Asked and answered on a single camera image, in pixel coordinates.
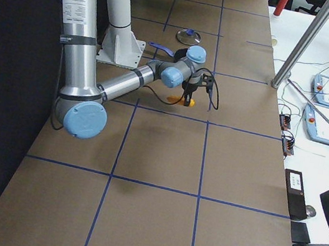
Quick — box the yellow corn cob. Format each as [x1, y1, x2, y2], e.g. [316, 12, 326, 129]
[166, 96, 196, 107]

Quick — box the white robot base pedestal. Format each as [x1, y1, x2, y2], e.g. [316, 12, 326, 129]
[97, 0, 146, 69]

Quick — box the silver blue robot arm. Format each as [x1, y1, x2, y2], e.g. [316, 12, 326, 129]
[53, 0, 207, 139]

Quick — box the aluminium frame post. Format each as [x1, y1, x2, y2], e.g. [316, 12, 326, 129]
[271, 0, 329, 88]

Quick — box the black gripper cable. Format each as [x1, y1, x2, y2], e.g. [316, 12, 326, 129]
[140, 58, 226, 112]

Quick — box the dark blue saucepan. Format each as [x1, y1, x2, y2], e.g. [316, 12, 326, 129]
[148, 42, 188, 62]

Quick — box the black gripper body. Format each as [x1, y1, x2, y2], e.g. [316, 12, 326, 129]
[182, 81, 198, 96]

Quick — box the lower orange connector block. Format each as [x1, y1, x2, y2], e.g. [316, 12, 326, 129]
[281, 134, 295, 156]

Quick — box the orange connector block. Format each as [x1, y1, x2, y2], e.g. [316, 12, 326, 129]
[279, 114, 292, 130]
[281, 134, 295, 156]

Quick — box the glass pot lid blue knob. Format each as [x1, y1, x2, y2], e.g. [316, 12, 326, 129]
[176, 29, 201, 46]

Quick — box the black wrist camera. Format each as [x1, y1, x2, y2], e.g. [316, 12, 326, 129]
[199, 73, 215, 95]

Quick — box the upper orange connector block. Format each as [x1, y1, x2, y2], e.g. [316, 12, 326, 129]
[279, 114, 292, 130]

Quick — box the black power supply box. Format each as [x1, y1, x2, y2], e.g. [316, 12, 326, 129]
[285, 169, 307, 221]

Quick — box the red cylinder object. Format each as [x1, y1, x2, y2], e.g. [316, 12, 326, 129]
[273, 0, 288, 17]

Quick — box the lower teach pendant tablet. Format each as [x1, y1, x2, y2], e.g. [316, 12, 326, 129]
[304, 103, 329, 145]

